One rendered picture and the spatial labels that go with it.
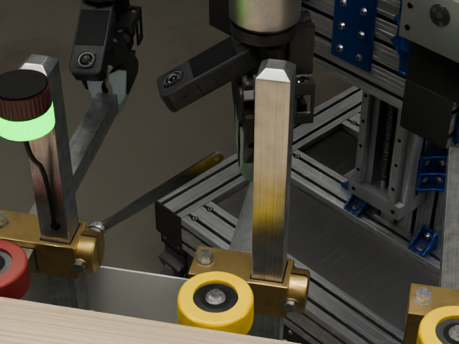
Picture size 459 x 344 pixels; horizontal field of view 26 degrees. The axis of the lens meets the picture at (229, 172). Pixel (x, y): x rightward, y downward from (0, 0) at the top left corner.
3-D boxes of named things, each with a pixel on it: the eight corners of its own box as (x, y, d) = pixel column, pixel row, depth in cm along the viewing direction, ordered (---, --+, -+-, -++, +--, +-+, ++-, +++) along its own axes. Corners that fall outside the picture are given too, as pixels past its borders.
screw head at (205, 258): (198, 253, 116) (198, 246, 115) (216, 256, 116) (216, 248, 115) (194, 265, 114) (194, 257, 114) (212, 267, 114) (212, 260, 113)
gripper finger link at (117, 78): (141, 99, 149) (137, 47, 143) (130, 123, 145) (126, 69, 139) (121, 97, 150) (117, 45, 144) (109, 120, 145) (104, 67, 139)
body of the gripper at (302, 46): (313, 130, 109) (319, 33, 102) (235, 136, 108) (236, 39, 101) (299, 91, 115) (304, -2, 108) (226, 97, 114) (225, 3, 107)
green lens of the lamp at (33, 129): (9, 104, 105) (5, 87, 103) (63, 110, 104) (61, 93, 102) (-14, 136, 100) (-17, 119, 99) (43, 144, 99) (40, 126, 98)
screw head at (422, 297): (413, 291, 113) (414, 283, 112) (432, 293, 112) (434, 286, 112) (412, 304, 111) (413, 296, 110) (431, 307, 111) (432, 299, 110)
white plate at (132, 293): (8, 304, 131) (-3, 248, 125) (200, 334, 127) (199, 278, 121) (7, 308, 131) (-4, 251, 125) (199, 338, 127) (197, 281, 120)
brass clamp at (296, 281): (199, 272, 121) (199, 241, 118) (309, 288, 119) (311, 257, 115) (187, 308, 116) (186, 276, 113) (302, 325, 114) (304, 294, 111)
